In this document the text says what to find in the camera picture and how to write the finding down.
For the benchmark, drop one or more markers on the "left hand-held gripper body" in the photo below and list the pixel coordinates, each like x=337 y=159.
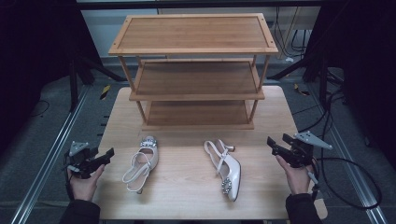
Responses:
x=81 y=157

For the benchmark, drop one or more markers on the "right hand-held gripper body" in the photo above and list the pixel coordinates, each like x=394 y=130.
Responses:
x=300 y=149

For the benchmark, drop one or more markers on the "white slingback heeled shoe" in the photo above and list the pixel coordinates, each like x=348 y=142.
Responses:
x=232 y=172
x=149 y=158

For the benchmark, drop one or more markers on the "three-tier wooden shoe rack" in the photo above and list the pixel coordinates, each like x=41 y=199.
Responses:
x=193 y=34

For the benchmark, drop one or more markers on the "person's left hand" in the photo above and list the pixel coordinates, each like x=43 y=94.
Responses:
x=83 y=186

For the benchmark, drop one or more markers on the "person's right hand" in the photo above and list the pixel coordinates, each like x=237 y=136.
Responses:
x=296 y=180

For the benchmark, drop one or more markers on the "yellow black tape strip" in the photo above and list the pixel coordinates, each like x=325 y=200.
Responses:
x=301 y=91
x=105 y=91

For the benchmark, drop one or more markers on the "black metal stand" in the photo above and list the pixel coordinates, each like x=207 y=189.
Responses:
x=73 y=84
x=323 y=81

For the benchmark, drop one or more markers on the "dark curtain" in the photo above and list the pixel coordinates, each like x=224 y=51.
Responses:
x=34 y=62
x=367 y=62

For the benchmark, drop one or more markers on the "aluminium floor rail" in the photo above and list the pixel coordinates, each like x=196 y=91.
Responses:
x=51 y=155
x=348 y=161

